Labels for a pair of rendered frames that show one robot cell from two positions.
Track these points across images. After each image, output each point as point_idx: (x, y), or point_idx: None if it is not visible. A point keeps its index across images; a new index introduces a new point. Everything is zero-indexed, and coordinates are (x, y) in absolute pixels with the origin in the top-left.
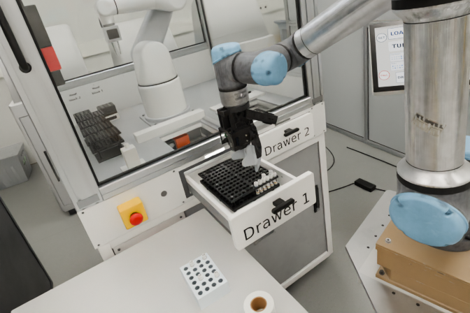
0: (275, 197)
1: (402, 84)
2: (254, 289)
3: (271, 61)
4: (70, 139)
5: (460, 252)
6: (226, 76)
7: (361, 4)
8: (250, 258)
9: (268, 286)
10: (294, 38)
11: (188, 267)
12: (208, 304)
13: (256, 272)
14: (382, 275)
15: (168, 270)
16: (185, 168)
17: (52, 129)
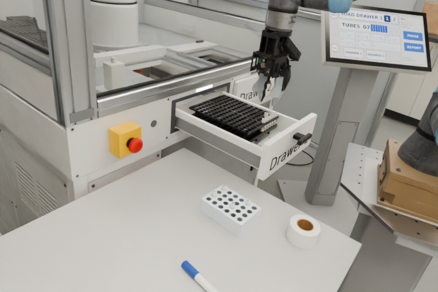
0: (296, 131)
1: (348, 58)
2: (281, 217)
3: None
4: (85, 25)
5: None
6: None
7: None
8: (262, 191)
9: (293, 214)
10: None
11: (211, 197)
12: (244, 232)
13: (275, 203)
14: (384, 202)
15: (177, 203)
16: (178, 98)
17: (70, 4)
